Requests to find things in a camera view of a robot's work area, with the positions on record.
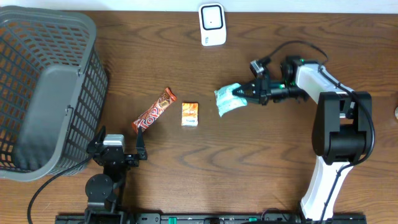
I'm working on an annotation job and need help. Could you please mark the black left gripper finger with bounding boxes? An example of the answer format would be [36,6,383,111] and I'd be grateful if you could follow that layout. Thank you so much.
[136,127,147,160]
[95,126,106,146]

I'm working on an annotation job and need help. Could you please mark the light green wet wipes pack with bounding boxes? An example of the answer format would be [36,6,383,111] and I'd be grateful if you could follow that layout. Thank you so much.
[214,83,248,117]

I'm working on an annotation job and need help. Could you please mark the red brown candy bar wrapper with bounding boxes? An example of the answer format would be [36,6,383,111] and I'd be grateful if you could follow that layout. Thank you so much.
[132,88,177,133]

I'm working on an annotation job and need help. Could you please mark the orange white small packet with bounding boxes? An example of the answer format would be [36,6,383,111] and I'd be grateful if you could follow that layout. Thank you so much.
[181,103,198,127]

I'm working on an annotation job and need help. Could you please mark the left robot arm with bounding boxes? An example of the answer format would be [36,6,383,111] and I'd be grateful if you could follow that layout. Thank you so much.
[83,127,147,223]

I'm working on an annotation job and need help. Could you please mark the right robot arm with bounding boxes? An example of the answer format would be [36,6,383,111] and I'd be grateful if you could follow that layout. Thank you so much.
[232,56,375,223]

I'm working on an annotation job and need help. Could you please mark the white barcode scanner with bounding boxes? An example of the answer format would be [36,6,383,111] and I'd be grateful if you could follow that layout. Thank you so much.
[198,2,226,47]

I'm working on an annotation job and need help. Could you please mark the grey plastic mesh basket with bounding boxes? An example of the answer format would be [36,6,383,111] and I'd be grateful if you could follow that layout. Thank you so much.
[1,6,108,182]

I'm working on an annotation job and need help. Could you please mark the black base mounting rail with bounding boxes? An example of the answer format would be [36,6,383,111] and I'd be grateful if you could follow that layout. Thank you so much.
[55,212,368,224]

